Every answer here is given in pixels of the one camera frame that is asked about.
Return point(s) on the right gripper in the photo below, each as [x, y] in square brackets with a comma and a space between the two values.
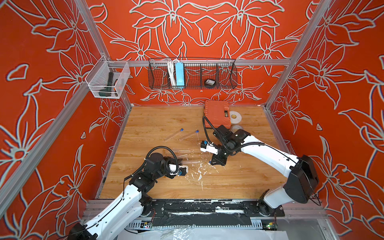
[218, 161]

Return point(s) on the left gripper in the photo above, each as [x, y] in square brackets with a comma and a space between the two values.
[173, 165]

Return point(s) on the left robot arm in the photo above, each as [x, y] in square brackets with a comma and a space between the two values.
[134, 201]

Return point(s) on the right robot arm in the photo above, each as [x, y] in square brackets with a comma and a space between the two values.
[300, 172]

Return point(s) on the clear tape roll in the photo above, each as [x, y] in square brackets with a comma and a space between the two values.
[235, 128]

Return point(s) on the white tape roll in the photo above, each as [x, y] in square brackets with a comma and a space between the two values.
[235, 117]

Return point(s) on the orange tool case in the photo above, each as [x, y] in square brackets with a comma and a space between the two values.
[218, 113]

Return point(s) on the small black device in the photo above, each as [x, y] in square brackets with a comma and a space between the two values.
[210, 83]

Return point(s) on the light blue box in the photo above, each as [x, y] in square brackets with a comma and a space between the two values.
[180, 78]

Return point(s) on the dark green tool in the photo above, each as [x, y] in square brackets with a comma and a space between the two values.
[108, 89]

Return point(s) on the clear acrylic box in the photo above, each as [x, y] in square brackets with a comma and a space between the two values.
[107, 79]

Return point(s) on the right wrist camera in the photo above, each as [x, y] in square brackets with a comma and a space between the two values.
[210, 148]

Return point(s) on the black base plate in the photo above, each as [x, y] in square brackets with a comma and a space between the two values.
[206, 213]

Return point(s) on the black wire basket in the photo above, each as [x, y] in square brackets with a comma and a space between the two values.
[162, 74]

